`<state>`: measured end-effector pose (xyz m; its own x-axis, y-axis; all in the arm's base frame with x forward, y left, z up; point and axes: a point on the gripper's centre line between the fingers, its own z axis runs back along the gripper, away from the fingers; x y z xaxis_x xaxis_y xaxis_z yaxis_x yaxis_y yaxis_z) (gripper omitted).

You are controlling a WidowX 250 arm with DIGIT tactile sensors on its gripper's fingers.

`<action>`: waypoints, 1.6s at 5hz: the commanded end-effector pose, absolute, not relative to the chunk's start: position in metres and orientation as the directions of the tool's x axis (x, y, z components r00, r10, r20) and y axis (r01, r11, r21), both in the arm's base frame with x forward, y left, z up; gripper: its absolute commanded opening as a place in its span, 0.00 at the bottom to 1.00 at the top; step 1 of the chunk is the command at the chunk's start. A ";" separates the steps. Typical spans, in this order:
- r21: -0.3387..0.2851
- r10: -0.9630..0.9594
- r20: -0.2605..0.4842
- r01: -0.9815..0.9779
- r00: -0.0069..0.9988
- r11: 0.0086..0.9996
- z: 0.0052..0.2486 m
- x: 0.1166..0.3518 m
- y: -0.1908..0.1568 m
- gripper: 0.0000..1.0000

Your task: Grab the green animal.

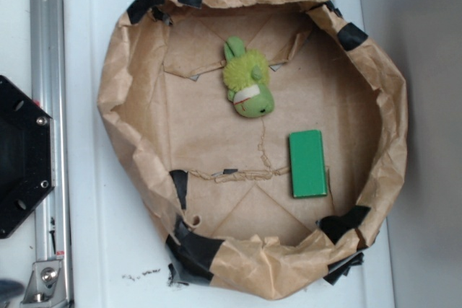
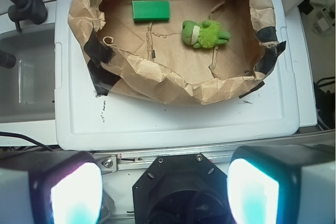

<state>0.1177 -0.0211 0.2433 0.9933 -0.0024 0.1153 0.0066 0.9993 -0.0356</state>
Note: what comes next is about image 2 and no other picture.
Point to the aluminium extrusion rail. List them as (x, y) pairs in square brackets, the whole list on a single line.
[(113, 161)]

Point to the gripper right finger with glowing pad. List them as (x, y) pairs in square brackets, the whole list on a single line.
[(282, 184)]

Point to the black octagonal mount plate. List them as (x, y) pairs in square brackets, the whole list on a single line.
[(181, 189)]

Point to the white plastic cooler lid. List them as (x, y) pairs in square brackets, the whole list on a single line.
[(91, 122)]

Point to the clear plastic bin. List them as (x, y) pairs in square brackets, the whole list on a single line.
[(27, 89)]

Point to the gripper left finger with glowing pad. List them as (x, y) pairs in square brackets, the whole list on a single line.
[(50, 187)]

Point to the green rectangular block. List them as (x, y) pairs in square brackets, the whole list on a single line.
[(150, 10)]

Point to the green plush frog toy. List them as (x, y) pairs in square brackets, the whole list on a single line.
[(207, 34)]

